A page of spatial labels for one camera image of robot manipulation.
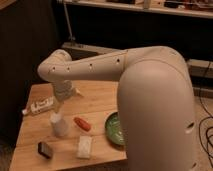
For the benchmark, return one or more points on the metal stand pole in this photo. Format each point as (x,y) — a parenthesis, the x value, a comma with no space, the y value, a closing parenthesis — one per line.
(72,38)

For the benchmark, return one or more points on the orange carrot toy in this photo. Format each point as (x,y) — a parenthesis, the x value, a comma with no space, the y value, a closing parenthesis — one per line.
(82,124)

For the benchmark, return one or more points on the wooden shelf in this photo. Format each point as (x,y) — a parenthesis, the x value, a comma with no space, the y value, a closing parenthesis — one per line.
(188,8)

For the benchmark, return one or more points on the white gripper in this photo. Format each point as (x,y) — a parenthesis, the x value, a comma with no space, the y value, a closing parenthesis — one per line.
(62,91)

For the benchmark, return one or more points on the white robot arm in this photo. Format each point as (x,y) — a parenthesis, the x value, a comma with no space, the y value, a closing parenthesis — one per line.
(155,101)

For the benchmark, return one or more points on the green bowl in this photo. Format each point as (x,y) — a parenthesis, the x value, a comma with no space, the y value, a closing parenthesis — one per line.
(113,130)

